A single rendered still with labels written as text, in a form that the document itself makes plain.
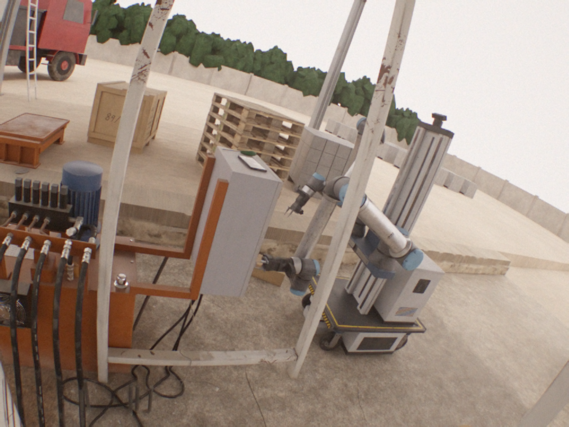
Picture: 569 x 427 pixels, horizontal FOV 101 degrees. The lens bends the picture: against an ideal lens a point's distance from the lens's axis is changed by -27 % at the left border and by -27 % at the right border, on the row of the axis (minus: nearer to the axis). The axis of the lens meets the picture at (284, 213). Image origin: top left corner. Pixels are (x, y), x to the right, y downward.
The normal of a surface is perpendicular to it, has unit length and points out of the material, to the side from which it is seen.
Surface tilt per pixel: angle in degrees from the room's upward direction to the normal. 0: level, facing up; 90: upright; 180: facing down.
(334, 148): 90
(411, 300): 90
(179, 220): 91
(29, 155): 90
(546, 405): 99
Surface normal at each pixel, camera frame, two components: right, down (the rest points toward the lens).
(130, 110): 0.32, 0.49
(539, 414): -0.92, -0.01
